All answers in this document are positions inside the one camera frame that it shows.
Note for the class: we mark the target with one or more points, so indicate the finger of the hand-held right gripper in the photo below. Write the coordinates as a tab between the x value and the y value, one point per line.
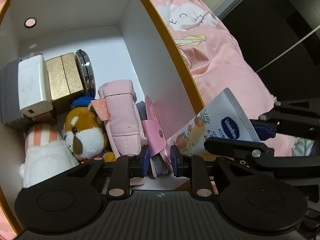
266	130
225	145

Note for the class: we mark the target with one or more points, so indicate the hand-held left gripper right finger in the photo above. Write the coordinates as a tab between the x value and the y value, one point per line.
175	162

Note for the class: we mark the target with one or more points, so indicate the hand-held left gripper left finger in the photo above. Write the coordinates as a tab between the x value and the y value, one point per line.
145	161

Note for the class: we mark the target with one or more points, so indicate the grey rounded pouch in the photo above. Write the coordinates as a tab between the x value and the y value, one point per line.
158	166

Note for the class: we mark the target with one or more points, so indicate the hand cream tube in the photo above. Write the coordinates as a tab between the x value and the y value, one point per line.
215	127

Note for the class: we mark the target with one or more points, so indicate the pink wallet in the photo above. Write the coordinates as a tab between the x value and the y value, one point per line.
152	132

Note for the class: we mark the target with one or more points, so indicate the pink pouch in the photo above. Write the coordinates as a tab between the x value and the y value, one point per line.
120	115

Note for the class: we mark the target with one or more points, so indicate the brown plush dog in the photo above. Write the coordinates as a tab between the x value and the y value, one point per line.
82	130

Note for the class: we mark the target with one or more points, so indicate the white plush toy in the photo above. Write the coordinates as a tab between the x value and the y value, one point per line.
47	160

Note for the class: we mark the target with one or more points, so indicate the round compact mirror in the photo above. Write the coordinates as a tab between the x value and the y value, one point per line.
87	75

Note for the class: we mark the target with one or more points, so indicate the orange-rimmed white box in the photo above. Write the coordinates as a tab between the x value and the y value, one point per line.
140	55

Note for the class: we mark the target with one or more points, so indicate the gold box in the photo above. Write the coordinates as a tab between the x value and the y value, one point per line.
62	77

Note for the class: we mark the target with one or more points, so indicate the white charger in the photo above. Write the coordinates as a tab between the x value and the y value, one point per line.
32	85

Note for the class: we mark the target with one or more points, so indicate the grey box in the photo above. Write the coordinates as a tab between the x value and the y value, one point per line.
10	92

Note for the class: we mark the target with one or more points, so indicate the pale blue cloth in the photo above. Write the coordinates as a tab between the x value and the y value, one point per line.
303	146

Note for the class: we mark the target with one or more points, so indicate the pink cloud-print blanket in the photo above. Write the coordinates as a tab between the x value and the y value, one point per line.
220	62

